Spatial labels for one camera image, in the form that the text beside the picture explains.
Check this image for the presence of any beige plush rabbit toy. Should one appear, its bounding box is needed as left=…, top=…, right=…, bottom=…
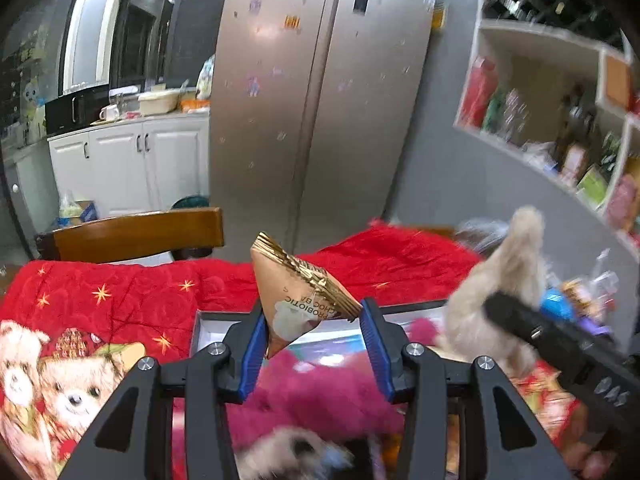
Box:
left=442, top=206, right=547, bottom=378

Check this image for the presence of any gold triangle snack pack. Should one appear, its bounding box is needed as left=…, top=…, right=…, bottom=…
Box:
left=250, top=232, right=362, bottom=359

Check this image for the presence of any person's right hand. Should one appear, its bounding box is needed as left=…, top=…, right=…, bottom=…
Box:
left=560, top=403, right=620, bottom=479

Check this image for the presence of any blue plastic bag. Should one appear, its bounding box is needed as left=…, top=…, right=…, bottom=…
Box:
left=540, top=288, right=576, bottom=322

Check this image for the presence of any black storage box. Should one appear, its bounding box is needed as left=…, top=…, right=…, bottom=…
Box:
left=188, top=299, right=449, bottom=361

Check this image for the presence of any red teddy bear blanket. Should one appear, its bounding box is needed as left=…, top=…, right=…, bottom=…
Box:
left=0, top=220, right=582, bottom=480

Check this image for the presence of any magenta plush bear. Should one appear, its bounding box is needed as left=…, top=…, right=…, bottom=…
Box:
left=171, top=316, right=442, bottom=480

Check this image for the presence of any wooden chair back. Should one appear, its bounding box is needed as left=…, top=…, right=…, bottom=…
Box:
left=35, top=207, right=224, bottom=263

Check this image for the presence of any green trash bin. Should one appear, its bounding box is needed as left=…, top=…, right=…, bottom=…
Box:
left=171, top=195, right=209, bottom=209

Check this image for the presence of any white kitchen cabinet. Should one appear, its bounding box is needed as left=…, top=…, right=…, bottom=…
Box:
left=49, top=113, right=209, bottom=218

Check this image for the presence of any red box on shelf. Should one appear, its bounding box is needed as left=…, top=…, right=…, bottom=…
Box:
left=459, top=56, right=499, bottom=128

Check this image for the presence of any black microwave oven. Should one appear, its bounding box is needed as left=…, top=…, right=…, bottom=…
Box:
left=44, top=84, right=110, bottom=136

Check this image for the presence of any cream basin on counter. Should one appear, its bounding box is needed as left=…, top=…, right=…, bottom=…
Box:
left=138, top=89, right=181, bottom=116

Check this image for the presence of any silver double door refrigerator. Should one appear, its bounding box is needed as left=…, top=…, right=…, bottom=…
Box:
left=209, top=0, right=435, bottom=262

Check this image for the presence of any white wall shelf unit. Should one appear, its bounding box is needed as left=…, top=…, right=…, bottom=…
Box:
left=454, top=0, right=639, bottom=248

